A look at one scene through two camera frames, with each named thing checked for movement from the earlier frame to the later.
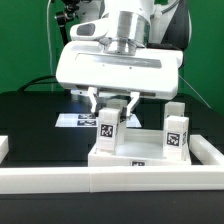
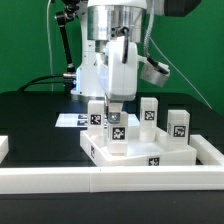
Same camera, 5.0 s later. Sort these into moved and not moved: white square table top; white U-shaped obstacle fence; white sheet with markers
Moved: white square table top
Not moved: white U-shaped obstacle fence; white sheet with markers
